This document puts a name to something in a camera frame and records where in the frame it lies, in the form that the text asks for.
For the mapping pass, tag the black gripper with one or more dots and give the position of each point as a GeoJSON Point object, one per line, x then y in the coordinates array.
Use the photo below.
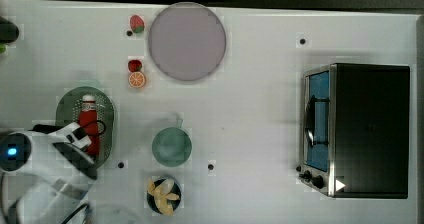
{"type": "Point", "coordinates": [80, 160]}

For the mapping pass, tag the red plush ketchup bottle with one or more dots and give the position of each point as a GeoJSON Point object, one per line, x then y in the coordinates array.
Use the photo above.
{"type": "Point", "coordinates": [88, 121]}

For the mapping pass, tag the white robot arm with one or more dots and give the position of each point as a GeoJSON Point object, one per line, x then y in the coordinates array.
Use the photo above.
{"type": "Point", "coordinates": [64, 172]}

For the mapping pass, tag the green oval strainer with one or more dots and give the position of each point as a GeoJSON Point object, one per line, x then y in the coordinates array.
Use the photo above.
{"type": "Point", "coordinates": [68, 110]}

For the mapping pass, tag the mint green cup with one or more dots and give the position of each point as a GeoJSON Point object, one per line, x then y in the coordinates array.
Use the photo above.
{"type": "Point", "coordinates": [171, 145]}

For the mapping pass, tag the blue bowl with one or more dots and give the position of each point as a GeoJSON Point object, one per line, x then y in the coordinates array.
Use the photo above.
{"type": "Point", "coordinates": [176, 200]}

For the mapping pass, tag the orange slice toy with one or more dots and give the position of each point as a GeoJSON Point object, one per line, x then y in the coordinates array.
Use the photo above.
{"type": "Point", "coordinates": [137, 79]}

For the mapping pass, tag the red raspberry toy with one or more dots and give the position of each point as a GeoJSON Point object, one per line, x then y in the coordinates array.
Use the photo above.
{"type": "Point", "coordinates": [135, 65]}

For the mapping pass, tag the lime green toy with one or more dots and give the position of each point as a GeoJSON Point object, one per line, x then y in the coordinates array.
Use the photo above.
{"type": "Point", "coordinates": [3, 48]}

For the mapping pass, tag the plush strawberry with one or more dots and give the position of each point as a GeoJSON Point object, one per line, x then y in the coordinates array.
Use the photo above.
{"type": "Point", "coordinates": [137, 24]}

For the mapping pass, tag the dark grey container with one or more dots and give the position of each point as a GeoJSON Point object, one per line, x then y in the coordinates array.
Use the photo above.
{"type": "Point", "coordinates": [9, 32]}

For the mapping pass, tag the round grey plate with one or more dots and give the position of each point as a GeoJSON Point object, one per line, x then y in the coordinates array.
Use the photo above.
{"type": "Point", "coordinates": [187, 41]}

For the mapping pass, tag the silver black toaster oven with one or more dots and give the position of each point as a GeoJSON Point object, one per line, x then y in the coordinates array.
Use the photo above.
{"type": "Point", "coordinates": [355, 131]}

